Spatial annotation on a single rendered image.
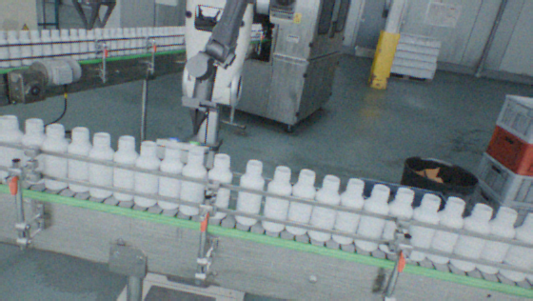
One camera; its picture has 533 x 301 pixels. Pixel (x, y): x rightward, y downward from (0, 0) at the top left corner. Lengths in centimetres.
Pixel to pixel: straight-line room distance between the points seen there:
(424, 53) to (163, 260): 967
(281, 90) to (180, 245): 375
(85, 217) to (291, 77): 373
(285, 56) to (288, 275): 370
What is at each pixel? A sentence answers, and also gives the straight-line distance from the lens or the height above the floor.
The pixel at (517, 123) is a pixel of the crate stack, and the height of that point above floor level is 96.
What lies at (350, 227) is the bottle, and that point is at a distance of 102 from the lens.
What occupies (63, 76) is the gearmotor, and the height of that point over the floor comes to 98.
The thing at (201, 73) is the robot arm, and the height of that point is 133.
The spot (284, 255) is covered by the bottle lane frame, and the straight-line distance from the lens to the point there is 103.
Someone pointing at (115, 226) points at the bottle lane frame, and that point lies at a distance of 110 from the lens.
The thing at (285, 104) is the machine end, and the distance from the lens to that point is 470.
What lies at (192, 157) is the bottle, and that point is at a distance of 98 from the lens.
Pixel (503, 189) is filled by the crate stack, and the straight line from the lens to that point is 322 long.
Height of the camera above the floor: 156
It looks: 22 degrees down
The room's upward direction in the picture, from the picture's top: 9 degrees clockwise
